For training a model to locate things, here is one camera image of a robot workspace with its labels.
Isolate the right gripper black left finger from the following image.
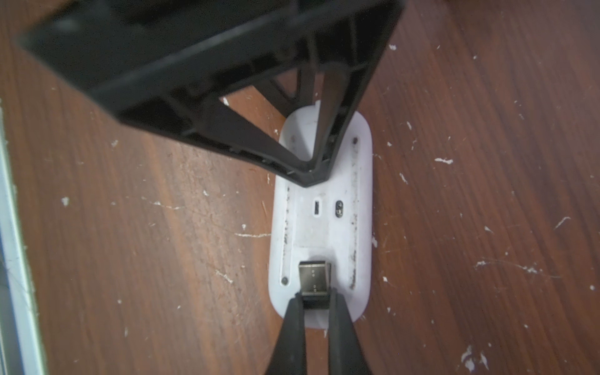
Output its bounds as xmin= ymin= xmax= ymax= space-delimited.
xmin=265 ymin=293 xmax=307 ymax=375

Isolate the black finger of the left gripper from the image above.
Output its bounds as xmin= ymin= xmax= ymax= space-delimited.
xmin=18 ymin=1 xmax=406 ymax=188

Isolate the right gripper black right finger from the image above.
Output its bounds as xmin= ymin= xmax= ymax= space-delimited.
xmin=328 ymin=288 xmax=372 ymax=374

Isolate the small black usb receiver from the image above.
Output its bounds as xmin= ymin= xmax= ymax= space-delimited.
xmin=298 ymin=260 xmax=331 ymax=309

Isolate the white wireless mouse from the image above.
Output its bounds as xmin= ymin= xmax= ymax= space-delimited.
xmin=268 ymin=112 xmax=373 ymax=320

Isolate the aluminium mounting rail frame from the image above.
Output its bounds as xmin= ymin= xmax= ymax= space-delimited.
xmin=1 ymin=125 xmax=48 ymax=374

